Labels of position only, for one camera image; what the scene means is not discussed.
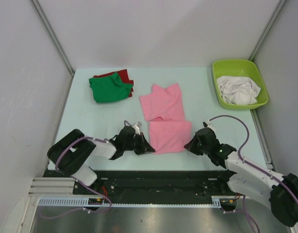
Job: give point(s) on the pink t shirt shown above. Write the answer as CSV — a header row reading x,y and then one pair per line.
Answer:
x,y
168,129

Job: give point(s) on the folded green t shirt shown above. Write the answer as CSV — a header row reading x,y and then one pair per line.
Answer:
x,y
110,88

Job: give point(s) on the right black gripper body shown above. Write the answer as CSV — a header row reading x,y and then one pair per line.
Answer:
x,y
196,146

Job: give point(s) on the left aluminium frame post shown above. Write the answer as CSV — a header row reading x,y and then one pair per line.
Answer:
x,y
51,34

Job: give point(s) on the green plastic basin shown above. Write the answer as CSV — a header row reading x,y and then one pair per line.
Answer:
x,y
239,67

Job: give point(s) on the aluminium frame post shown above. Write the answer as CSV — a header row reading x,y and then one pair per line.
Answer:
x,y
268,28
51,34

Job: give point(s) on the folded red t shirt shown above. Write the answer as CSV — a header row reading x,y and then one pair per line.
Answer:
x,y
127,77

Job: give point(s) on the white t shirt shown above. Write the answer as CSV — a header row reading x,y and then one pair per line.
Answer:
x,y
238,90

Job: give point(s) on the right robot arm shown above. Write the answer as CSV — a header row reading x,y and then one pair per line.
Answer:
x,y
275,191

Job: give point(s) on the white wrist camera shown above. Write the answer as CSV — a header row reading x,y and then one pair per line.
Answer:
x,y
137,127
208,124

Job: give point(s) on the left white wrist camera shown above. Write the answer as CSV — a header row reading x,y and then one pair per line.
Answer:
x,y
137,127

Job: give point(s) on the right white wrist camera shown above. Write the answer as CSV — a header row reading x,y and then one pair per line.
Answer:
x,y
208,124

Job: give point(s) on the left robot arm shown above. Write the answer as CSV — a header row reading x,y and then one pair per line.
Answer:
x,y
71,152

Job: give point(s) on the right aluminium frame post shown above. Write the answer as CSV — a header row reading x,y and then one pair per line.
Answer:
x,y
268,28

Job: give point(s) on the slotted cable duct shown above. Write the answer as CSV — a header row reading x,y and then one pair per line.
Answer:
x,y
198,202

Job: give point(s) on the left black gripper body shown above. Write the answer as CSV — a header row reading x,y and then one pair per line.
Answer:
x,y
137,144

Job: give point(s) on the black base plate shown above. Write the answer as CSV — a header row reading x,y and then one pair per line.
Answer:
x,y
162,185

